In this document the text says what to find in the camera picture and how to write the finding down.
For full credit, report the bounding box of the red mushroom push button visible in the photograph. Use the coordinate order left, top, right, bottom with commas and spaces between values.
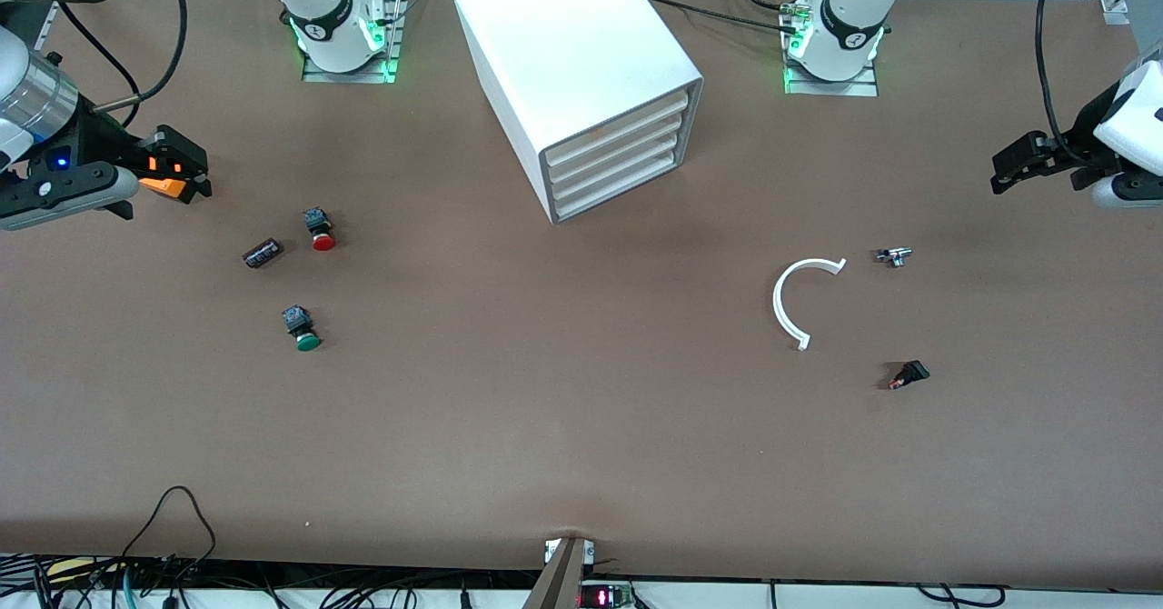
303, 207, 337, 252

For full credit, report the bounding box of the white plastic drawer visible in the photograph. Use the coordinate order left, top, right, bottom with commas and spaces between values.
551, 129, 684, 203
554, 147, 681, 221
545, 91, 691, 166
548, 109, 690, 185

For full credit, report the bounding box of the green mushroom push button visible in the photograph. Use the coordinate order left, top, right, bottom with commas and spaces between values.
282, 305, 323, 353

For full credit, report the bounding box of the white drawer cabinet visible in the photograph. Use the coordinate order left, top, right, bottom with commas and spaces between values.
452, 0, 705, 225

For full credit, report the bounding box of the white curved plastic part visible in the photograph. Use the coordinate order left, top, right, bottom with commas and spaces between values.
772, 257, 848, 352

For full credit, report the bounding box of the small device with red display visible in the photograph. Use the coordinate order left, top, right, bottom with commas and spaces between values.
579, 582, 637, 609

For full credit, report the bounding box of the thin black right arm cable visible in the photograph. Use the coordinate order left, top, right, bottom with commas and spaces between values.
56, 2, 143, 128

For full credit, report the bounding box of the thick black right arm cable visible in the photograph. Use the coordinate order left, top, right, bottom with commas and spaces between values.
91, 0, 189, 115

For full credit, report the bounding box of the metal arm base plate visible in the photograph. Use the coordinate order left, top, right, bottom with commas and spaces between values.
783, 0, 880, 97
302, 0, 406, 85

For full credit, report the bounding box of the looped black cable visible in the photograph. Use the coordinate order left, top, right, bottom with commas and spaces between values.
123, 486, 217, 583

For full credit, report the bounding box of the black cable behind cabinet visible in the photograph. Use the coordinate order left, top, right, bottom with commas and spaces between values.
643, 0, 802, 39

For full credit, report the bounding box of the black cable at table edge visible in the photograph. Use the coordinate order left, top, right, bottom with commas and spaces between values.
916, 584, 1002, 608

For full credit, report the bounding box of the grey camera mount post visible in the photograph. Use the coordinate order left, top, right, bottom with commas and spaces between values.
522, 536, 596, 609

